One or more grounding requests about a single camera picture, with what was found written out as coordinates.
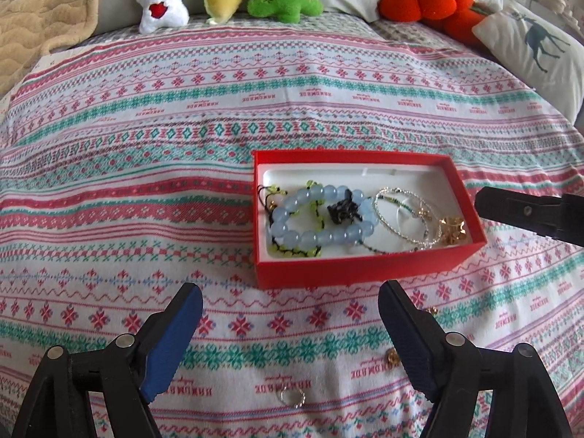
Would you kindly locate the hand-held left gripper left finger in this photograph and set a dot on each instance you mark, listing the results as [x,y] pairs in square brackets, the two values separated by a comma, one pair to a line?
[171,351]

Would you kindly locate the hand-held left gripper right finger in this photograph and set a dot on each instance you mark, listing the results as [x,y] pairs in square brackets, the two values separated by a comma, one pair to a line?
[408,342]

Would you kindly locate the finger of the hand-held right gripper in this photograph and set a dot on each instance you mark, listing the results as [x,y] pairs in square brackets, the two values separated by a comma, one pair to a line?
[524,212]

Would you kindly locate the gold flower brooch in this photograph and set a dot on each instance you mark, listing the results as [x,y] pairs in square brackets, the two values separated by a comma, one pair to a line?
[452,230]

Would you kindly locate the red cardboard box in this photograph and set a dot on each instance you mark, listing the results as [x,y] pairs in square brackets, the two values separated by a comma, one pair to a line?
[356,267]

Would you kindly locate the black charm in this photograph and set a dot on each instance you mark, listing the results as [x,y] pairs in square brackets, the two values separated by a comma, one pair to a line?
[342,210]

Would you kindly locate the small gold stud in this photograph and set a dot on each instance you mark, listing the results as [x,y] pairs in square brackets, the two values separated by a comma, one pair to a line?
[431,311]
[392,357]

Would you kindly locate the deer print pillow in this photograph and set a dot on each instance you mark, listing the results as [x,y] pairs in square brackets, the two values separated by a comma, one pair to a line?
[534,50]

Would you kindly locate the patterned woven blanket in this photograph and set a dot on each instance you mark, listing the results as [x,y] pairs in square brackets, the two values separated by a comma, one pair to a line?
[159,169]

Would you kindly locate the grey checked bedsheet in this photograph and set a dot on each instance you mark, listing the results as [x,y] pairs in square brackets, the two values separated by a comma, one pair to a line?
[401,29]

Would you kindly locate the grey cushion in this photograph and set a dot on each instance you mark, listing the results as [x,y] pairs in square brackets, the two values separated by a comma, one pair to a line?
[118,0]

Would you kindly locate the beige quilted blanket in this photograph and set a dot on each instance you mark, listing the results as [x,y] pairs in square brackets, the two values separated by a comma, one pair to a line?
[41,13]

